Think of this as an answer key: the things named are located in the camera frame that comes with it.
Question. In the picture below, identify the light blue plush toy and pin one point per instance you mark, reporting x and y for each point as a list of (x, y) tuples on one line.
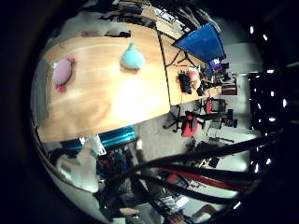
[(132, 58)]

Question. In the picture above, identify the pink plush toy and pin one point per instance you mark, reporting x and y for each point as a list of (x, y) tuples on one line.
[(62, 74)]

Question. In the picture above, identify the red office chair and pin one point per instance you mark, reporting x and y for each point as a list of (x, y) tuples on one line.
[(213, 105), (189, 123)]

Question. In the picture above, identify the black bag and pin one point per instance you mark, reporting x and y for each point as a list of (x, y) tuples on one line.
[(185, 82)]

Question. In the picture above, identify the black flat device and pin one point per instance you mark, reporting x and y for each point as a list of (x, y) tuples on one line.
[(118, 33)]

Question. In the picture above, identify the laptop with lit screen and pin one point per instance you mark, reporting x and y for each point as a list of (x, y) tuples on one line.
[(215, 64)]

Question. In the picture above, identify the blue panel board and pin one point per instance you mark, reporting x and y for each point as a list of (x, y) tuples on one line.
[(202, 42)]

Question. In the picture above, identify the teal metal frame bar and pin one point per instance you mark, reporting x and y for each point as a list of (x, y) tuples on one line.
[(116, 137)]

